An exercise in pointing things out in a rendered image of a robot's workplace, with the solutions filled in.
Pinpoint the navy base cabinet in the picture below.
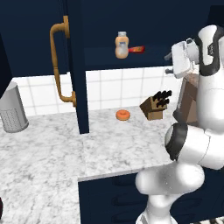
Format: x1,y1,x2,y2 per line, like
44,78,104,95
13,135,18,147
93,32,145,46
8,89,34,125
77,166,224,224

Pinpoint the beige condiment bottle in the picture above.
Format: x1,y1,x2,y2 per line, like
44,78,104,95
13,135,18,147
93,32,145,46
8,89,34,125
115,31,130,60

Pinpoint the grey perforated metal cylinder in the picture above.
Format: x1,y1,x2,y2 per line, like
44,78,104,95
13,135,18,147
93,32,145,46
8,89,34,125
0,80,30,134

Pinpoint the wooden knife block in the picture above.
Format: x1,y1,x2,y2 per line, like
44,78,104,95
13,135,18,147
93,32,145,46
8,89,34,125
139,89,173,122

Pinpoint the brown box appliance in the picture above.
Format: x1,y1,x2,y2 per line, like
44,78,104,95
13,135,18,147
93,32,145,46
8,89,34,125
172,73,203,126

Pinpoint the orange donut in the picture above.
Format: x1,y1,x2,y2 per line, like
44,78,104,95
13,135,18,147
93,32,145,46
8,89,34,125
115,108,131,122

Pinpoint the red and orange shaker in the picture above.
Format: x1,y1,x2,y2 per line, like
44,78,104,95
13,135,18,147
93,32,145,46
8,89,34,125
128,45,146,54

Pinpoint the navy cabinet door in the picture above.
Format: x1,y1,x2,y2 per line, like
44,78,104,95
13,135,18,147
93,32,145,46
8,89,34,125
0,32,14,99
61,0,90,136

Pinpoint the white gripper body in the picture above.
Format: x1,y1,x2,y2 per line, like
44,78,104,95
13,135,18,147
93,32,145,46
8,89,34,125
171,40,196,80

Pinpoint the navy wall cabinet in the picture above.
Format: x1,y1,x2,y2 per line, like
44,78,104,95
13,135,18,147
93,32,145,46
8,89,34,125
0,0,224,78

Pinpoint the orange-brown door handle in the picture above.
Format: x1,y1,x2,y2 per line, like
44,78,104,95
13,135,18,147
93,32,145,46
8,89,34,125
49,15,78,108

